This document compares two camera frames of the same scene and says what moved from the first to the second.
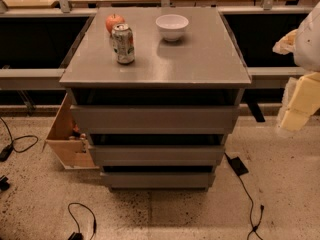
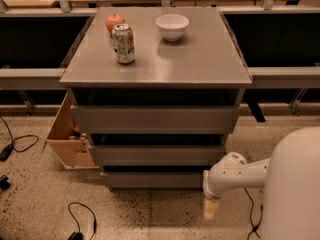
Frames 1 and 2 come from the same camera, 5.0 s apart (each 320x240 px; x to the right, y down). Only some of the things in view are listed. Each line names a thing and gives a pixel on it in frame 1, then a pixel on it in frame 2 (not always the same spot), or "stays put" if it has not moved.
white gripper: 309,44 to 211,191
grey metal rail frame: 52,78 stays put
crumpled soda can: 123,43 stays put
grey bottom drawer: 159,179 stays put
